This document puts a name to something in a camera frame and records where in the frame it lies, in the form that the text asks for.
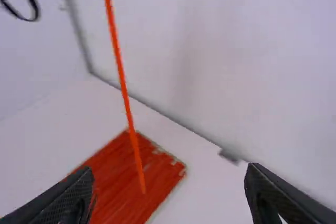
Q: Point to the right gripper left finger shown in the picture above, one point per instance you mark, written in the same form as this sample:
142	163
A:
57	200

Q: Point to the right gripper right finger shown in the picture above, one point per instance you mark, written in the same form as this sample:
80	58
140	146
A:
275	203

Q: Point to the pale tray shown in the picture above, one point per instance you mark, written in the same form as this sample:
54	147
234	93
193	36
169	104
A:
181	165

